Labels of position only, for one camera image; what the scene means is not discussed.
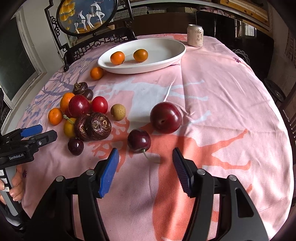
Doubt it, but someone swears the small orange tangerine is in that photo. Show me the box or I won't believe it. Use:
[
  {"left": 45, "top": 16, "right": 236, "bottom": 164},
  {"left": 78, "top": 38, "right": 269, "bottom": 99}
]
[{"left": 48, "top": 108, "right": 63, "bottom": 126}]

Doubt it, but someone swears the dark cherry with stem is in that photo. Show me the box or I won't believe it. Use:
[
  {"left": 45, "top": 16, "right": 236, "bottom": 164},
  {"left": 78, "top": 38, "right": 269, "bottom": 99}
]
[{"left": 127, "top": 128, "right": 161, "bottom": 164}]

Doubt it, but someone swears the person's left hand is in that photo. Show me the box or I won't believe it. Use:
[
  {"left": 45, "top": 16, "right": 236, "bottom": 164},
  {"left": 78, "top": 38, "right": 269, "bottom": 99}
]
[{"left": 9, "top": 165, "right": 25, "bottom": 201}]

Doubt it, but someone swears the yellow cherry tomato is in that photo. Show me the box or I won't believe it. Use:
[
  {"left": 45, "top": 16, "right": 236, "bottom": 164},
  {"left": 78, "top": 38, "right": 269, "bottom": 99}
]
[{"left": 63, "top": 118, "right": 76, "bottom": 138}]

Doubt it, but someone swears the dark cherry near gripper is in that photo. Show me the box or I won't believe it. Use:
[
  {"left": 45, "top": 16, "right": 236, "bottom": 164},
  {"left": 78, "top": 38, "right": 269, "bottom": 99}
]
[{"left": 67, "top": 138, "right": 84, "bottom": 156}]

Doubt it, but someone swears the orange tangerine in pile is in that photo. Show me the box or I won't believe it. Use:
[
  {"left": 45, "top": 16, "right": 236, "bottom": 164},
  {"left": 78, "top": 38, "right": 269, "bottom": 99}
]
[{"left": 60, "top": 92, "right": 75, "bottom": 113}]

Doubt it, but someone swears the dark red plum in pile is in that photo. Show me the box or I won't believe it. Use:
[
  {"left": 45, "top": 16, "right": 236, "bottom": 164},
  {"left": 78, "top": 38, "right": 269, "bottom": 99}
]
[{"left": 68, "top": 95, "right": 91, "bottom": 118}]

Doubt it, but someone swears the brown longan fruit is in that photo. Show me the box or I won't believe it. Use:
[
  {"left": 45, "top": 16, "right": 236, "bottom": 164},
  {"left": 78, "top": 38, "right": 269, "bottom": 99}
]
[{"left": 110, "top": 103, "right": 126, "bottom": 121}]

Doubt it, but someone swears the white framed window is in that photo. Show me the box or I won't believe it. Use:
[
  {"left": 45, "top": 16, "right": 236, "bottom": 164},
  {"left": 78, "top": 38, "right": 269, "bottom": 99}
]
[{"left": 1, "top": 7, "right": 47, "bottom": 109}]

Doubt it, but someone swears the large dark red plum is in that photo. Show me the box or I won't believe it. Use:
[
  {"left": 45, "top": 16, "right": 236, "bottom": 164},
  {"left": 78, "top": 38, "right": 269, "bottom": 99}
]
[{"left": 150, "top": 102, "right": 182, "bottom": 134}]

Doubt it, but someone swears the bright red cherry tomato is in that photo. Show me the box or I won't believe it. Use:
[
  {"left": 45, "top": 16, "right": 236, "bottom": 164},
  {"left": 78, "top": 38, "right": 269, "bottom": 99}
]
[{"left": 91, "top": 96, "right": 108, "bottom": 114}]

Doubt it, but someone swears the pink patterned tablecloth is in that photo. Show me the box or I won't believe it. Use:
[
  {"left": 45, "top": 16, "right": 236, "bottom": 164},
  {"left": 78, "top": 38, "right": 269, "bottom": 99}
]
[{"left": 18, "top": 37, "right": 294, "bottom": 240}]

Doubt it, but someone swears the orange tangerine beside plate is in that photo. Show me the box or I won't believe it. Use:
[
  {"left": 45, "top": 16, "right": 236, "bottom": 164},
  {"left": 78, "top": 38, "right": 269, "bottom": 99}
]
[{"left": 90, "top": 67, "right": 104, "bottom": 81}]

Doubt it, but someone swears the white oval plate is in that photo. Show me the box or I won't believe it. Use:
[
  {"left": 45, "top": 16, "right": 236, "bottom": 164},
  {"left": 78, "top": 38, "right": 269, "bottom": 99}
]
[{"left": 98, "top": 38, "right": 186, "bottom": 74}]

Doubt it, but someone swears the orange tangerine in plate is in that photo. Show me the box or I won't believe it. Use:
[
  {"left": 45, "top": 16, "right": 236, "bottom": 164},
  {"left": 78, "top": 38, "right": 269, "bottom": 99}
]
[{"left": 110, "top": 51, "right": 125, "bottom": 65}]

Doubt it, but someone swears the yellow-orange fruit in plate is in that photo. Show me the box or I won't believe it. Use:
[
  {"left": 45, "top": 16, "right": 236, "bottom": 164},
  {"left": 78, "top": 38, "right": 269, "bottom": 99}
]
[{"left": 133, "top": 49, "right": 149, "bottom": 62}]

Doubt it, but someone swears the round deer painting screen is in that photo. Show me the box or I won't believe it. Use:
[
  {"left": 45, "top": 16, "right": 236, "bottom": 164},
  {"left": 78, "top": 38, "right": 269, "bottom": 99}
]
[{"left": 56, "top": 0, "right": 118, "bottom": 37}]

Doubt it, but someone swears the black carved screen stand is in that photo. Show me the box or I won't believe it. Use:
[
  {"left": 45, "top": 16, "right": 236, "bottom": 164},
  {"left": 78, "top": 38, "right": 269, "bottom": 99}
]
[{"left": 44, "top": 1, "right": 136, "bottom": 72}]

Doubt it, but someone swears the pale drink can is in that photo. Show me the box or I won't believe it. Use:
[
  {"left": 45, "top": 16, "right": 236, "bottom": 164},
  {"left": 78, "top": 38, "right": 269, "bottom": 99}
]
[{"left": 187, "top": 24, "right": 204, "bottom": 47}]

